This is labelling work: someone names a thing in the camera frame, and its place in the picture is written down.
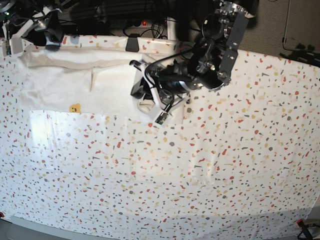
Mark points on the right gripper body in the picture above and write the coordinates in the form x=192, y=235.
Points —
x=36, y=17

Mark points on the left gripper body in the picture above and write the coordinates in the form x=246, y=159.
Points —
x=171, y=81

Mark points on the white printed T-shirt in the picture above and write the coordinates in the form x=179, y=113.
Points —
x=88, y=81

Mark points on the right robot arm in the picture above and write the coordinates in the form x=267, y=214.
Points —
x=9, y=9

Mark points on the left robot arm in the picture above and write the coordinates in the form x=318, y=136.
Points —
x=214, y=56

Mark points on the black table clamp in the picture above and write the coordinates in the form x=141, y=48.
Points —
x=132, y=44

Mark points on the terrazzo pattern tablecloth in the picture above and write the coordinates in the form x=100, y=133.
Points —
x=244, y=164

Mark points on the red clamp bottom right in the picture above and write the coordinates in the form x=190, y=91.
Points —
x=304, y=233

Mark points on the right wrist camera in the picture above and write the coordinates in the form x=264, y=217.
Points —
x=6, y=48

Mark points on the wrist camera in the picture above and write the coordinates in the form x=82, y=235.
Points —
x=6, y=48
x=162, y=118

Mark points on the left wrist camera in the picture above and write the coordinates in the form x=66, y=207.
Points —
x=162, y=118

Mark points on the white metal post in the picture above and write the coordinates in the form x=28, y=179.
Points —
x=171, y=29

